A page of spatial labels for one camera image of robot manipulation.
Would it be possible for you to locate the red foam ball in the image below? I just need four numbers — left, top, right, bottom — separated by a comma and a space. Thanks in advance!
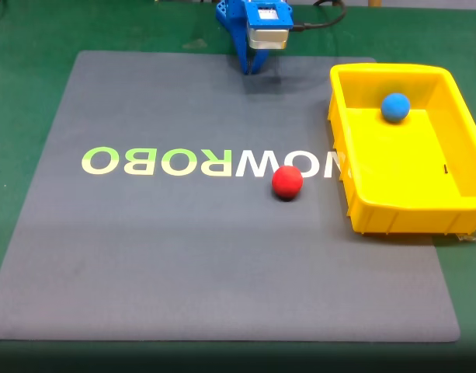
271, 165, 304, 200

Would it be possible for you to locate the blue foam ball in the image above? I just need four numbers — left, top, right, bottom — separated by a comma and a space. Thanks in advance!
380, 92, 412, 124

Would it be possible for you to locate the yellow plastic bin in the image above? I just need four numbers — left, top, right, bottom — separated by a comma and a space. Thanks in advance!
327, 63, 476, 236

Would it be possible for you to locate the grey mat with lettering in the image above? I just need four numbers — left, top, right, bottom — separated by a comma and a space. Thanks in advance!
0, 50, 462, 343

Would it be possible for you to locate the blue and silver camera box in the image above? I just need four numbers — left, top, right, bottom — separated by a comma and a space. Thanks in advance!
243, 0, 295, 51

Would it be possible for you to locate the black camera cable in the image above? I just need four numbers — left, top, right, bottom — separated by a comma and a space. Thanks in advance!
290, 0, 349, 33

